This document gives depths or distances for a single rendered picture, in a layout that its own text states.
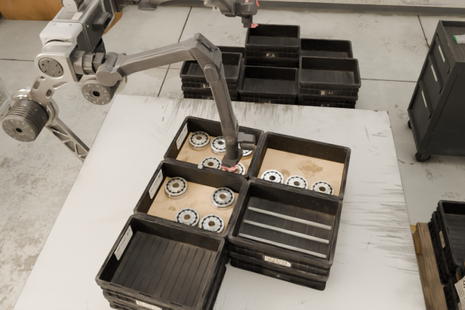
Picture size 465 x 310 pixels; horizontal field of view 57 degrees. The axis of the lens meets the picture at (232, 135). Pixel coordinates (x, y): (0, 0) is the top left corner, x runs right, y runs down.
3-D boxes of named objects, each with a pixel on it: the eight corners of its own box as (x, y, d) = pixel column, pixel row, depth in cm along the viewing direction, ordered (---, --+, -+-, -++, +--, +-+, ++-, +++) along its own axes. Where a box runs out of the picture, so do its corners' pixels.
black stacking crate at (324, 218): (228, 253, 171) (227, 238, 163) (248, 195, 191) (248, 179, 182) (327, 280, 162) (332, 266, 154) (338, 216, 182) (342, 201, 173)
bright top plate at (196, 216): (171, 225, 175) (171, 224, 175) (180, 205, 182) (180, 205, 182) (194, 231, 173) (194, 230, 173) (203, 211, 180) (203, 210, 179)
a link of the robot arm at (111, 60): (92, 52, 155) (87, 61, 151) (120, 53, 154) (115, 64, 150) (99, 70, 162) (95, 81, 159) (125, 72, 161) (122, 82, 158)
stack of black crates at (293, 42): (244, 92, 344) (244, 44, 312) (248, 70, 365) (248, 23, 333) (295, 95, 340) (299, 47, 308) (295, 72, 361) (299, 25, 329)
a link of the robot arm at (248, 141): (228, 120, 178) (225, 135, 172) (255, 121, 176) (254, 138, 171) (229, 137, 187) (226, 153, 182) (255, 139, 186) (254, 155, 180)
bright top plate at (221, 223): (194, 230, 173) (194, 230, 173) (206, 211, 180) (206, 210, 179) (217, 239, 170) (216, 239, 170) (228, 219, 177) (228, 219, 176)
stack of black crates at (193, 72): (185, 123, 321) (178, 75, 288) (193, 97, 341) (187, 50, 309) (239, 127, 316) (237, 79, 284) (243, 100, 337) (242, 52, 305)
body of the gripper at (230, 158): (243, 151, 191) (243, 140, 186) (234, 168, 184) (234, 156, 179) (230, 148, 193) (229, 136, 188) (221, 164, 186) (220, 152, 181)
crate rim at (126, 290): (94, 284, 153) (92, 281, 151) (132, 216, 173) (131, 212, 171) (198, 317, 144) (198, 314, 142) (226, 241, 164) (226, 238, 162)
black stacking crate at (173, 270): (101, 295, 160) (93, 281, 152) (136, 230, 180) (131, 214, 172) (201, 327, 151) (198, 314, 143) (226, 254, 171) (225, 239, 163)
